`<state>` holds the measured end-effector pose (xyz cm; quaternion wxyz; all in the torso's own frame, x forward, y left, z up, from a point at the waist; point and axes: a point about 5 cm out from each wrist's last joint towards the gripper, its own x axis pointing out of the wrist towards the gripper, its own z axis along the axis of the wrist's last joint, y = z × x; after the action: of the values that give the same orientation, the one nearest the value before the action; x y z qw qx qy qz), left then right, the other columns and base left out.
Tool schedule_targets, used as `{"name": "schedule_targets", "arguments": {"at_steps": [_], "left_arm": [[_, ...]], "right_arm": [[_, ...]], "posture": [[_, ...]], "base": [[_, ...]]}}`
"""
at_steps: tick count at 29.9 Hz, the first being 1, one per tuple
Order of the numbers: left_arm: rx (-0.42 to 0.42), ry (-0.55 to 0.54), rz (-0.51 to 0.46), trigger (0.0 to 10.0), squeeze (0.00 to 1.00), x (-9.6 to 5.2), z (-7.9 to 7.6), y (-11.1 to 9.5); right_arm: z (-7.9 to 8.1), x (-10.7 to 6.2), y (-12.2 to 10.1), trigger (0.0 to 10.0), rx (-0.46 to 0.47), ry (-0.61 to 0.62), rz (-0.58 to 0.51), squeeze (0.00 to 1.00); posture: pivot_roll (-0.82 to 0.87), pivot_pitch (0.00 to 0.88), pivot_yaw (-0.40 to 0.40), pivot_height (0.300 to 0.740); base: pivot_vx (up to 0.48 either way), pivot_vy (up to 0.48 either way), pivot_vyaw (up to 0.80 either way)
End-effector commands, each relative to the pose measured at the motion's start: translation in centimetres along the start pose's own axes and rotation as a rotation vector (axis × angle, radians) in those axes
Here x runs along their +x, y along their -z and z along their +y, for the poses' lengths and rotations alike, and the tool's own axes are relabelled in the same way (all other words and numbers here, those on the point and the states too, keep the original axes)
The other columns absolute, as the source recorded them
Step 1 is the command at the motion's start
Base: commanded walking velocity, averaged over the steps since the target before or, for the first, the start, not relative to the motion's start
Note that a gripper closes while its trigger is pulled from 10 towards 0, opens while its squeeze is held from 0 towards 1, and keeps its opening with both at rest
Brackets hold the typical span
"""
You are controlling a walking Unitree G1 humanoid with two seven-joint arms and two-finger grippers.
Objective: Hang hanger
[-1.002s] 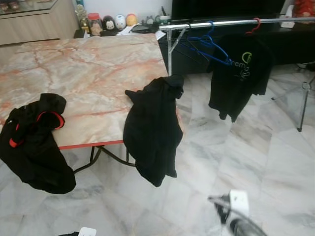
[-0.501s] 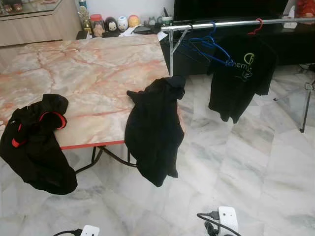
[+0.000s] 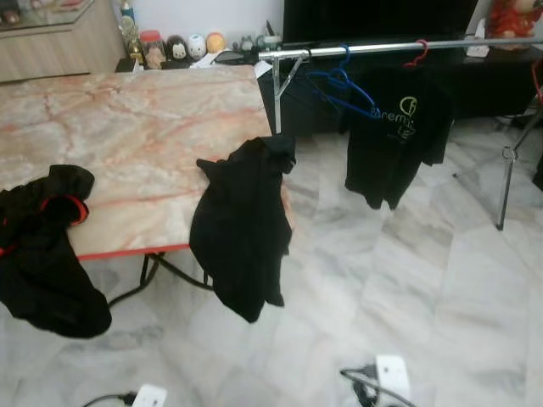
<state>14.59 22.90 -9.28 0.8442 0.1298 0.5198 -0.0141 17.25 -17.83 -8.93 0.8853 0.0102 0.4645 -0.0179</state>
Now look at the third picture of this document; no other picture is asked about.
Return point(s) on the small grey figurine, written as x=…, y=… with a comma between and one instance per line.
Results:
x=244, y=42

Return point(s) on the red Buddha statue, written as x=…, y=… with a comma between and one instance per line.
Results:
x=513, y=17

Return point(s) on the black low TV cabinet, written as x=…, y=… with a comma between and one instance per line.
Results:
x=484, y=85

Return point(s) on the marble folding table red edge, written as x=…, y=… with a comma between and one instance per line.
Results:
x=127, y=136

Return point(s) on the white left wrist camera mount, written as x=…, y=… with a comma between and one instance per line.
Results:
x=150, y=397

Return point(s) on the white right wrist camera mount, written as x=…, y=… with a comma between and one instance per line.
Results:
x=393, y=377

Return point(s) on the black television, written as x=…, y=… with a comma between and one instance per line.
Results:
x=382, y=21

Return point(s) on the white round doll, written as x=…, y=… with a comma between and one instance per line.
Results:
x=196, y=47

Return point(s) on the pink white tissue box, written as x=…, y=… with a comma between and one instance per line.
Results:
x=478, y=47

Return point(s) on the silver metal clothes rack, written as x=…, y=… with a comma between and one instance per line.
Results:
x=382, y=47

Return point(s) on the light wood cabinet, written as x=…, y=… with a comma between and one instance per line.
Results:
x=59, y=51

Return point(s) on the blue plastic hanger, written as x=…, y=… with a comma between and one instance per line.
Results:
x=341, y=75

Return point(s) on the black T-shirt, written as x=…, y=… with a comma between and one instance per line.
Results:
x=242, y=229
x=42, y=271
x=390, y=153

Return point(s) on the small green figurine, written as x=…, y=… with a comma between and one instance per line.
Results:
x=270, y=39

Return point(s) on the orange round doll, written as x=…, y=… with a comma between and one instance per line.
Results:
x=216, y=42

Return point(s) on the black wallet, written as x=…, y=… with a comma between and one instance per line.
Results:
x=229, y=58

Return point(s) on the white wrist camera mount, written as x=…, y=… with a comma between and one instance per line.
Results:
x=150, y=397
x=393, y=377

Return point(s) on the red plastic hanger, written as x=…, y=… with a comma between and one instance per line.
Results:
x=538, y=80
x=422, y=58
x=72, y=203

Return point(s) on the gold ornament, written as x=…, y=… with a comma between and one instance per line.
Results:
x=131, y=42

